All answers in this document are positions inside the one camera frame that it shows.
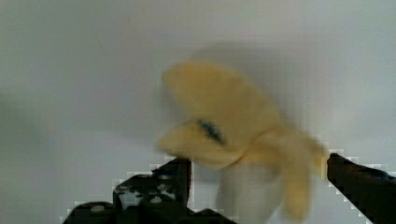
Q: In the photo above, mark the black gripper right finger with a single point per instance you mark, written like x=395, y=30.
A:
x=371, y=191

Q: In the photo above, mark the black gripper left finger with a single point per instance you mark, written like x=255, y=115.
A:
x=159, y=197

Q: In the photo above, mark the yellow plush peeled banana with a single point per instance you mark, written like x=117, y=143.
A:
x=233, y=128

